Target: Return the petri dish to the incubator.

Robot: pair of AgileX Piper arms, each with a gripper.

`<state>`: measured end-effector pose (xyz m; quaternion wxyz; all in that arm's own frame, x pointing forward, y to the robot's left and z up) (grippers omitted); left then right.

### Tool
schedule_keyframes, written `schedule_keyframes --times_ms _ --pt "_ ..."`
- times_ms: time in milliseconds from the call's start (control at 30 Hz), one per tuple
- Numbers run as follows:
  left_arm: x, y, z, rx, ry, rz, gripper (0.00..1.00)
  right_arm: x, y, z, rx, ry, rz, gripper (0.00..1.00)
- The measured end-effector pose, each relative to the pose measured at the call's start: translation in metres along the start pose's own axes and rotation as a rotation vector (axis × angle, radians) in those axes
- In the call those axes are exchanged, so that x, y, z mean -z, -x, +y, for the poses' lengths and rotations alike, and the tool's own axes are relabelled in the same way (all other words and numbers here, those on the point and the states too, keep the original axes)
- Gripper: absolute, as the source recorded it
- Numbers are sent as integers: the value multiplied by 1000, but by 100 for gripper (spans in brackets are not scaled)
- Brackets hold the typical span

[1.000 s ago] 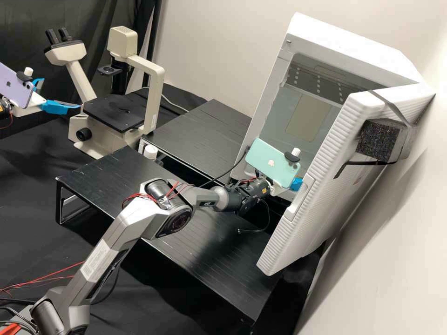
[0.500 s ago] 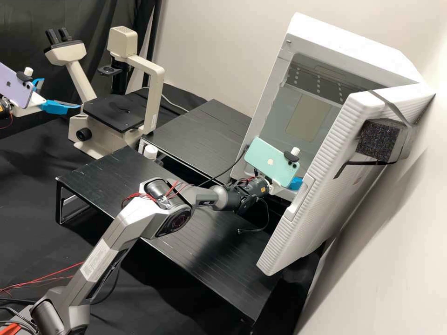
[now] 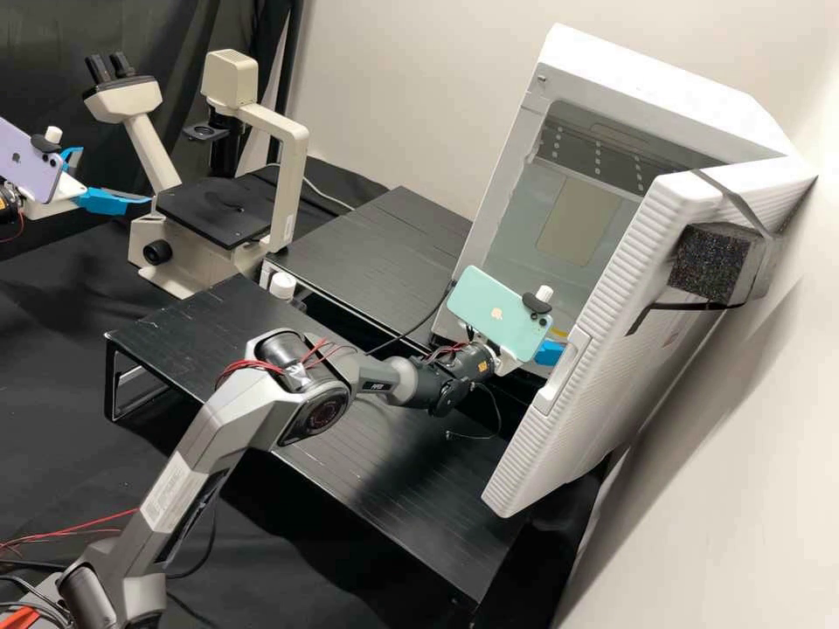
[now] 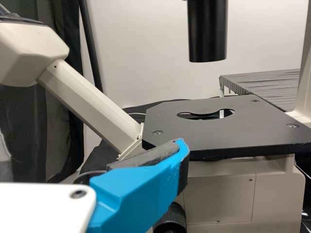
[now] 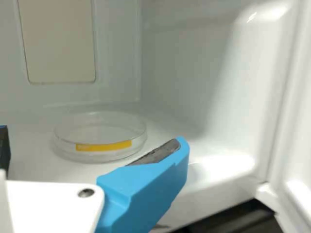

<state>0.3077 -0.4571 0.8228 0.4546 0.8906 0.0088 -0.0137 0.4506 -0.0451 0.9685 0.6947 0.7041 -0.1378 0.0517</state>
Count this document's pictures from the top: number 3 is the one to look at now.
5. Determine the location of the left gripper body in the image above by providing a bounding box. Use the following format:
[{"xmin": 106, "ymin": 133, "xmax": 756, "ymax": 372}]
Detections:
[{"xmin": 24, "ymin": 173, "xmax": 88, "ymax": 221}]

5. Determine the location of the incubator door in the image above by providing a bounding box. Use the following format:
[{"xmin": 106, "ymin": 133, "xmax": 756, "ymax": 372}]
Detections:
[{"xmin": 482, "ymin": 154, "xmax": 821, "ymax": 520}]

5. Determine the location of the white incubator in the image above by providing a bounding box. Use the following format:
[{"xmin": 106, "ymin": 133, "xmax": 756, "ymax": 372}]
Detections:
[{"xmin": 431, "ymin": 23, "xmax": 793, "ymax": 394}]

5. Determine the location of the cream microscope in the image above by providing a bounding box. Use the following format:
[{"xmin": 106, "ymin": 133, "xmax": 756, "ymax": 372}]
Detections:
[{"xmin": 83, "ymin": 51, "xmax": 310, "ymax": 300}]

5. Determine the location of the black platform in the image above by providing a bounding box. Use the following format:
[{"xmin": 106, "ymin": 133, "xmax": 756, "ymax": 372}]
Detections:
[
  {"xmin": 103, "ymin": 273, "xmax": 525, "ymax": 614},
  {"xmin": 260, "ymin": 185, "xmax": 473, "ymax": 358}
]

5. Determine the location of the left wrist camera phone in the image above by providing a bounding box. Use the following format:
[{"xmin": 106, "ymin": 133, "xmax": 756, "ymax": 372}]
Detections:
[{"xmin": 0, "ymin": 116, "xmax": 85, "ymax": 204}]

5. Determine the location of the wrist camera phone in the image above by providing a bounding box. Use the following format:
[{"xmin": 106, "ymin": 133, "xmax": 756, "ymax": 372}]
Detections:
[
  {"xmin": 0, "ymin": 116, "xmax": 85, "ymax": 204},
  {"xmin": 445, "ymin": 265, "xmax": 556, "ymax": 368}
]

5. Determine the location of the black cable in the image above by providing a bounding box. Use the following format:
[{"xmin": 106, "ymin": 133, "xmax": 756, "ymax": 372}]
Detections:
[
  {"xmin": 442, "ymin": 383, "xmax": 507, "ymax": 441},
  {"xmin": 364, "ymin": 278, "xmax": 460, "ymax": 360}
]

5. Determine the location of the right wrist camera phone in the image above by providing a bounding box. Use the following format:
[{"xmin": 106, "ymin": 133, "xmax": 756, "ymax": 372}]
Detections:
[{"xmin": 445, "ymin": 265, "xmax": 556, "ymax": 368}]

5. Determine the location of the white cable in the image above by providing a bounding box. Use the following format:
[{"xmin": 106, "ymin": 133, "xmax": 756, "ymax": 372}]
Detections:
[{"xmin": 304, "ymin": 180, "xmax": 358, "ymax": 213}]

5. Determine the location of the red wire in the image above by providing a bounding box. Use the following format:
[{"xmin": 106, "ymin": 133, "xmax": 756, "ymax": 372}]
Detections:
[{"xmin": 0, "ymin": 508, "xmax": 142, "ymax": 558}]

